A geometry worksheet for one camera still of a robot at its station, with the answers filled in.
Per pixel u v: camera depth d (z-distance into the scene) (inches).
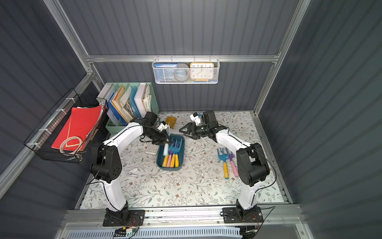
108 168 21.0
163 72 33.0
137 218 29.0
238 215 25.8
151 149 38.9
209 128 28.4
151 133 30.2
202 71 34.9
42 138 24.2
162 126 34.2
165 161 35.0
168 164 35.1
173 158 36.6
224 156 36.6
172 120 45.7
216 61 35.0
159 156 36.0
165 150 32.5
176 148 37.9
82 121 29.0
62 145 26.4
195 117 32.5
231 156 37.3
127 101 38.1
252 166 19.7
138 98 36.9
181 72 35.7
